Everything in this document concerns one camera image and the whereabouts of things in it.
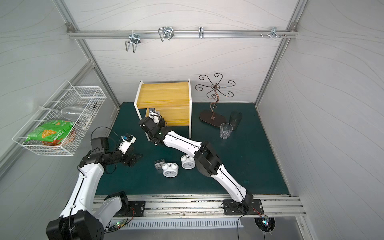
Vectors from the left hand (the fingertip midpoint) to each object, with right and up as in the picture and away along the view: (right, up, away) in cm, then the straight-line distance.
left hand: (135, 151), depth 79 cm
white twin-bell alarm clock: (+19, -10, 0) cm, 21 cm away
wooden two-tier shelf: (+20, +28, -1) cm, 34 cm away
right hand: (+8, +17, +10) cm, 21 cm away
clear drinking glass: (+53, +10, +22) cm, 59 cm away
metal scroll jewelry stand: (+46, +18, +31) cm, 58 cm away
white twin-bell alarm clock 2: (+28, -7, +3) cm, 29 cm away
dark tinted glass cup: (+58, +18, +17) cm, 63 cm away
